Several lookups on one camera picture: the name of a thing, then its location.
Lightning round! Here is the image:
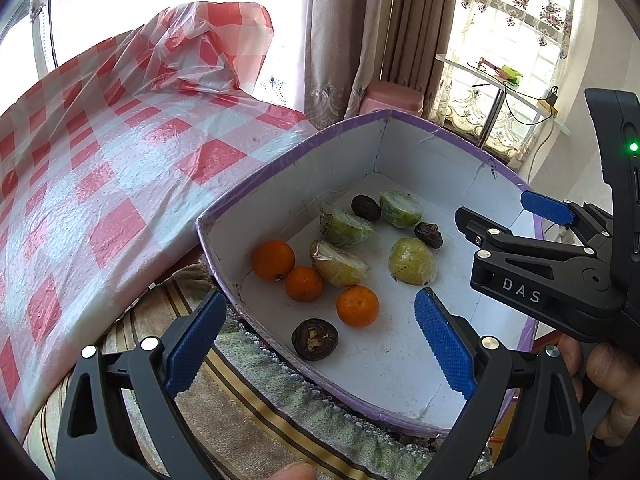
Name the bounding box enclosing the left hand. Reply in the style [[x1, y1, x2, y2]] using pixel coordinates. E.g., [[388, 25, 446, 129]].
[[266, 463, 318, 480]]

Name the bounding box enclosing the green fruit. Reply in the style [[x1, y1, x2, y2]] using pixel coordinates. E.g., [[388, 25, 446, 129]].
[[380, 190, 423, 229], [319, 203, 375, 248]]

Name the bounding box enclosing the right brown curtain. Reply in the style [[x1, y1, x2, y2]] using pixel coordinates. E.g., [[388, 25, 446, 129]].
[[304, 0, 456, 129]]

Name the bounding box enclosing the glass side table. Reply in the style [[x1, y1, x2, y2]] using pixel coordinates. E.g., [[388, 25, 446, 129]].
[[430, 54, 570, 156]]

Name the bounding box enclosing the large front orange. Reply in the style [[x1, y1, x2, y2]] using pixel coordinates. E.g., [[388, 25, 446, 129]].
[[250, 240, 295, 282]]

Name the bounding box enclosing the purple white cardboard box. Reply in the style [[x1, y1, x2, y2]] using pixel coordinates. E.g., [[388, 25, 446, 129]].
[[196, 110, 542, 437]]

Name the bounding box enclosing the green fruit top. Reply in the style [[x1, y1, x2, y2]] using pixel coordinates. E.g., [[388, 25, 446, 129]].
[[319, 203, 375, 248]]

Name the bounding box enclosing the pink plastic stool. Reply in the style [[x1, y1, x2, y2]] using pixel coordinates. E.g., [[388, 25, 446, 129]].
[[359, 81, 423, 116]]

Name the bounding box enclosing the right hand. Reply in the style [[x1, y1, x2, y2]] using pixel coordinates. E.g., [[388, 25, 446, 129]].
[[586, 342, 639, 448]]

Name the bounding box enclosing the large dark passion fruit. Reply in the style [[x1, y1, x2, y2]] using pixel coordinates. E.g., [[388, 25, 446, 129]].
[[291, 318, 338, 362]]

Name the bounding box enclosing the striped towel cloth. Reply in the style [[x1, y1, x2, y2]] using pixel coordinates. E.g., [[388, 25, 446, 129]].
[[23, 264, 444, 479]]

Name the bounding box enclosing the yellow-green fruit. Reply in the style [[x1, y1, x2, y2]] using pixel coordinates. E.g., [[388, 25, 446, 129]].
[[388, 237, 437, 286]]

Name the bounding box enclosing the dark passion fruit back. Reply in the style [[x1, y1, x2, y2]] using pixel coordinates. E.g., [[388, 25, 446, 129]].
[[413, 222, 444, 249]]

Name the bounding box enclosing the red white checkered tablecloth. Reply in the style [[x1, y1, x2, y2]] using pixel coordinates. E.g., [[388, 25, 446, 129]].
[[1, 2, 314, 437]]

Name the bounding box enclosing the lace floral curtain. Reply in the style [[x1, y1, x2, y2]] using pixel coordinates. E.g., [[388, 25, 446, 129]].
[[429, 0, 576, 162]]

